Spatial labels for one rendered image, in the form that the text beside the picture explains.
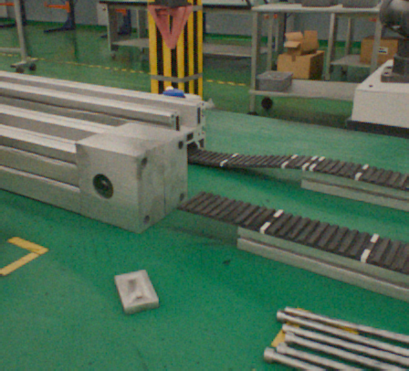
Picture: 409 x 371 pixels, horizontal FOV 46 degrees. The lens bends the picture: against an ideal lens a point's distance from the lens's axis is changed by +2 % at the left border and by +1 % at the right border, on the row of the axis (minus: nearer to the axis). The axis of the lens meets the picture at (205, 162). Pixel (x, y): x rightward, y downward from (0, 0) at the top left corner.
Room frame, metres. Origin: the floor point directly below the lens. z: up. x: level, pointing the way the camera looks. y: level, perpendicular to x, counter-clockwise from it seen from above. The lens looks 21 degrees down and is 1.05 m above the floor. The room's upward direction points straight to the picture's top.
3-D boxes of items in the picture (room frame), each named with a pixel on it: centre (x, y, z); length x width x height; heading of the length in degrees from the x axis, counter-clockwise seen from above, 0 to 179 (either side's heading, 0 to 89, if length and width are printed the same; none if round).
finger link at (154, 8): (0.91, 0.06, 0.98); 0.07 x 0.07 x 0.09; 59
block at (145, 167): (0.56, 0.08, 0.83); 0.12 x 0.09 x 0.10; 149
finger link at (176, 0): (0.89, 0.07, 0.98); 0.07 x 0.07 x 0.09; 59
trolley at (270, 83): (3.74, -0.80, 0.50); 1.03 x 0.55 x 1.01; 70
